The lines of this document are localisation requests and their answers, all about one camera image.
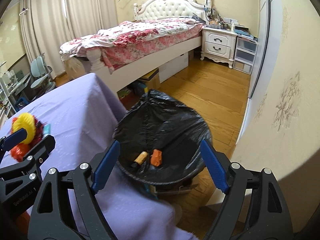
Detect orange-red foam fruit net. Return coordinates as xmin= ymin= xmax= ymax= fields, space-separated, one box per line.
xmin=10 ymin=117 xmax=32 ymax=163

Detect yellow foam fruit net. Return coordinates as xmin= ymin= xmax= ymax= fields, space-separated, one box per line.
xmin=11 ymin=112 xmax=36 ymax=145

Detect dark red ribbon bow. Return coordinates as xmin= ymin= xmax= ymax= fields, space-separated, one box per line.
xmin=33 ymin=118 xmax=44 ymax=146

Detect teal white long packet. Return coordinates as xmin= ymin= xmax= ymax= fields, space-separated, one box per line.
xmin=43 ymin=124 xmax=51 ymax=136

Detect black trash bag bin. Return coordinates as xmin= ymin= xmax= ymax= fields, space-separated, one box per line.
xmin=113 ymin=89 xmax=212 ymax=187

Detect white study desk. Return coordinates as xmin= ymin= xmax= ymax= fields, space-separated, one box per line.
xmin=1 ymin=72 xmax=31 ymax=113

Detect light blue desk chair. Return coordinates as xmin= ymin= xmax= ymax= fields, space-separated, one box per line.
xmin=30 ymin=53 xmax=56 ymax=99

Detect brown bottle in bin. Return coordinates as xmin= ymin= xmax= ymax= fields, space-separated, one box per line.
xmin=131 ymin=151 xmax=149 ymax=168

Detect orange wrapper in bin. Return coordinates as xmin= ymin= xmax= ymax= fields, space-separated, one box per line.
xmin=150 ymin=149 xmax=162 ymax=167

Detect beige curtains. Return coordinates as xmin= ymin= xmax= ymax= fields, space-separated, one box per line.
xmin=20 ymin=0 xmax=118 ymax=77

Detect cardboard box under bed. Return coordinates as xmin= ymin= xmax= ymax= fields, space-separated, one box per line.
xmin=138 ymin=68 xmax=161 ymax=90

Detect plastic drawer unit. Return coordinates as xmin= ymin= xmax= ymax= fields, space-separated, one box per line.
xmin=233 ymin=35 xmax=258 ymax=75

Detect pink floral quilt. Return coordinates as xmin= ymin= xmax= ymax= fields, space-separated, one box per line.
xmin=60 ymin=17 xmax=204 ymax=73

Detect white box under bed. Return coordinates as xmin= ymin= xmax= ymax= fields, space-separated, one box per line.
xmin=159 ymin=53 xmax=189 ymax=83

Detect white nightstand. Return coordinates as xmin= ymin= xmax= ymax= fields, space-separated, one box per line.
xmin=200 ymin=27 xmax=237 ymax=69

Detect sliding wardrobe door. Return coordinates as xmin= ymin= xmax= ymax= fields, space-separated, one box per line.
xmin=238 ymin=0 xmax=283 ymax=138

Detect white bed frame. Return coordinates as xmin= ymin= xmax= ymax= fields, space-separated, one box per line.
xmin=87 ymin=0 xmax=206 ymax=93

